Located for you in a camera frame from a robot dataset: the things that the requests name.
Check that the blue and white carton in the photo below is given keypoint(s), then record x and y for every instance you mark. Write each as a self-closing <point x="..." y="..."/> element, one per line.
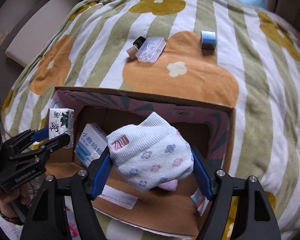
<point x="91" y="142"/>

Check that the white floral tissue packet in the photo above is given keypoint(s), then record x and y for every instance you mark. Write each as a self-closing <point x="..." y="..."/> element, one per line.
<point x="61" y="120"/>

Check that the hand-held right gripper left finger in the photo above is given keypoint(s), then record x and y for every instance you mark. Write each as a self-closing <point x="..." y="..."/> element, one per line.
<point x="100" y="177"/>

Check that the white flower-pattern sock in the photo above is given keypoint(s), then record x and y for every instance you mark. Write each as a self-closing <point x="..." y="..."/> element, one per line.
<point x="150" y="152"/>

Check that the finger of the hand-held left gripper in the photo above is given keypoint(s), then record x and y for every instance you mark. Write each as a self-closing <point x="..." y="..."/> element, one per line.
<point x="38" y="134"/>
<point x="55" y="143"/>

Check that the white paper label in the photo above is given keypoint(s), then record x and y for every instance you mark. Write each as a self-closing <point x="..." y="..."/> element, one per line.
<point x="120" y="198"/>

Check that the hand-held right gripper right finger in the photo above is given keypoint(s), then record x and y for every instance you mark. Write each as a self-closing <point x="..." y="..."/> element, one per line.
<point x="203" y="177"/>

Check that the white cushion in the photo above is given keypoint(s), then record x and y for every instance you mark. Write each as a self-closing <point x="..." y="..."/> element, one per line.
<point x="40" y="30"/>

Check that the pastel tissue packet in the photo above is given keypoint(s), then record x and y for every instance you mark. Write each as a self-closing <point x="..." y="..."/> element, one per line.
<point x="199" y="203"/>

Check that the person's left hand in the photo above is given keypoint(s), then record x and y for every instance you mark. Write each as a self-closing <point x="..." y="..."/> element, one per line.
<point x="8" y="200"/>

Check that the blue tape roll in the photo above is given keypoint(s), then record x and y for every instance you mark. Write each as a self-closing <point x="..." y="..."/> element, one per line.
<point x="208" y="39"/>

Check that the clear plastic case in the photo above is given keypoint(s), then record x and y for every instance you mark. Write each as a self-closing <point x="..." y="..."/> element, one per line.
<point x="150" y="48"/>

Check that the striped floral blanket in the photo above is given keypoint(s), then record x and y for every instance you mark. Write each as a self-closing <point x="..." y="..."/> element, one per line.
<point x="195" y="80"/>

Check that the black and white small bottle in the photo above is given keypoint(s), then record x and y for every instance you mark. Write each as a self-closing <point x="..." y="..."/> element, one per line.
<point x="136" y="46"/>

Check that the person's left forearm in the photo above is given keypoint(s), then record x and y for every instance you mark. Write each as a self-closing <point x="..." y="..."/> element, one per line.
<point x="1" y="227"/>

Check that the cardboard box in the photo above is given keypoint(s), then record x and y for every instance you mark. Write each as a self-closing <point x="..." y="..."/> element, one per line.
<point x="165" y="212"/>

